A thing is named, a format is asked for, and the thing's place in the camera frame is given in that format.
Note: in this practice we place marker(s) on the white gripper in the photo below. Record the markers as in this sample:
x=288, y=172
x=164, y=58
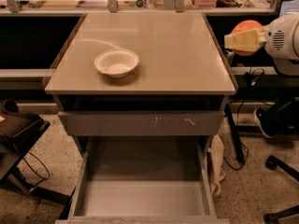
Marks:
x=277, y=40

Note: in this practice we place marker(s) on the closed top drawer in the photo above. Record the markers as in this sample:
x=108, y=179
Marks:
x=141, y=123

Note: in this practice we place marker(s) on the orange fruit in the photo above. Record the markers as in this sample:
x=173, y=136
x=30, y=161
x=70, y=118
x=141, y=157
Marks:
x=243, y=26

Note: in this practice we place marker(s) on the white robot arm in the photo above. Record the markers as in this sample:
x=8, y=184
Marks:
x=285, y=67

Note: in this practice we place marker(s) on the black table leg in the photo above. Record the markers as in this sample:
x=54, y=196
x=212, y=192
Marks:
x=235, y=136

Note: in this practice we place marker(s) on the beige cloth bag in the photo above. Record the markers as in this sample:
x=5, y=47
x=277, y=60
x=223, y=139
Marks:
x=214, y=165

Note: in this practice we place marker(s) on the white bowl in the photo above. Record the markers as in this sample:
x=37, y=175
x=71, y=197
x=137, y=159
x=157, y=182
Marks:
x=116, y=63

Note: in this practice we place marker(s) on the black sneaker shoe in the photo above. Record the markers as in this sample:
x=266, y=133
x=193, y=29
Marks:
x=266, y=121

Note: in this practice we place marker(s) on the open middle drawer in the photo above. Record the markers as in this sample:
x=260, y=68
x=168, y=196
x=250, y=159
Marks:
x=142, y=180

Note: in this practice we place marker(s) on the black office chair base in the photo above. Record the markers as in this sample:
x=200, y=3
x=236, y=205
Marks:
x=282, y=176

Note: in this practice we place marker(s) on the black laptop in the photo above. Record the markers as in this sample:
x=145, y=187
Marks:
x=288, y=7

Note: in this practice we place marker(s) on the grey drawer cabinet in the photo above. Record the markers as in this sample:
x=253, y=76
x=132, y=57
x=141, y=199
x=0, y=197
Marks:
x=181, y=68

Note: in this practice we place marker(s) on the dark left side table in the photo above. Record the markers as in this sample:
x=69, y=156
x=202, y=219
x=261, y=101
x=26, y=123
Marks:
x=18, y=133

